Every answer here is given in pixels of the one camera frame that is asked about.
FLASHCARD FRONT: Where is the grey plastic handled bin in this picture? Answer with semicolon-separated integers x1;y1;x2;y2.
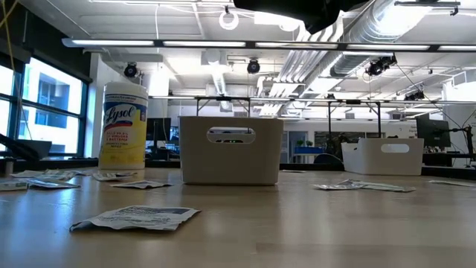
178;115;285;186

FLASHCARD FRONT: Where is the green striped bandage strip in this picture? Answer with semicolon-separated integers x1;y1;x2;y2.
43;169;77;182
0;180;29;192
338;179;417;193
91;171;138;182

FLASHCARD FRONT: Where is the black monitor on arm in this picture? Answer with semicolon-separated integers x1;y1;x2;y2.
415;113;452;149

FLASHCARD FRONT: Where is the blue planter box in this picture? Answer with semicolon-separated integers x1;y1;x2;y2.
293;145;324;155

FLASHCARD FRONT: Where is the black monitor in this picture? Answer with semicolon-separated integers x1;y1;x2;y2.
145;117;173;142

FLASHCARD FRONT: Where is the long LED light bar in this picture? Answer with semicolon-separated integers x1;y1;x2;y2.
62;38;476;52

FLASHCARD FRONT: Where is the yellow Lysol wipes canister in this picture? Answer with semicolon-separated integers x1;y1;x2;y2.
98;82;149;171

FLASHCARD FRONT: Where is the black metal table frame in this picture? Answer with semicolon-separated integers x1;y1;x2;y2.
327;99;382;141
196;95;251;117

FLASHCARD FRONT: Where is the white ring light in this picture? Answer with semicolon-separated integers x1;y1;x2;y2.
218;9;240;31

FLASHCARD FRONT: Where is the white plastic handled bin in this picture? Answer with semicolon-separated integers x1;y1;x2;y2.
341;138;425;176

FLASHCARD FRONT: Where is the silver ventilation duct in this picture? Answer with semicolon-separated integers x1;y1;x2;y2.
329;0;436;77

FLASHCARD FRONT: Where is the black aluminium table frame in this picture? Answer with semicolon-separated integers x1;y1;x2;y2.
0;158;476;180

